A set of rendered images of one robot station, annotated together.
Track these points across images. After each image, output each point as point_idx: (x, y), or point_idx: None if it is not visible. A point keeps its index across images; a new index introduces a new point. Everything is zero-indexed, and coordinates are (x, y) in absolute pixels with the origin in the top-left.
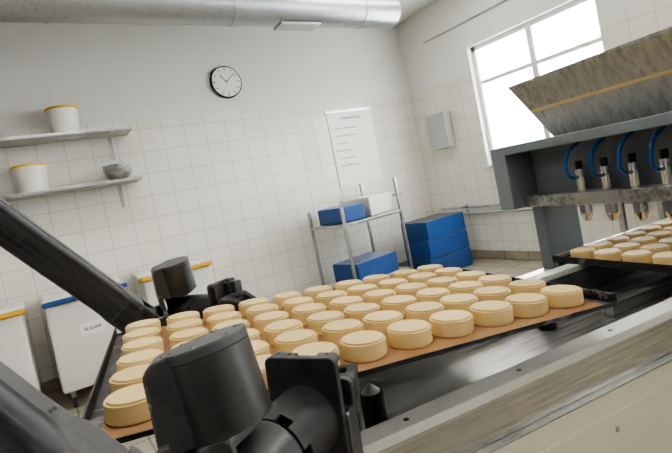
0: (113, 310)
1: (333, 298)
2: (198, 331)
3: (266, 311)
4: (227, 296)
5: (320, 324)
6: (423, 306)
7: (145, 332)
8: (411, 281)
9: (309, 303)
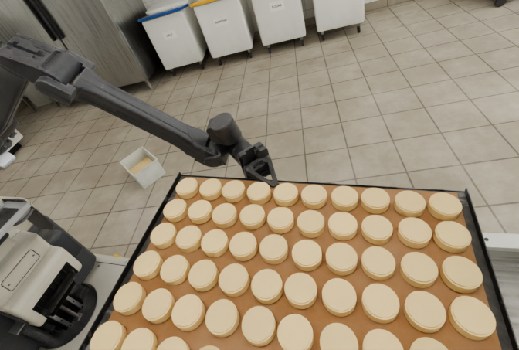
0: (185, 148)
1: (305, 232)
2: (191, 239)
3: (249, 225)
4: (251, 164)
5: (255, 296)
6: (337, 343)
7: (174, 211)
8: (398, 232)
9: (279, 236)
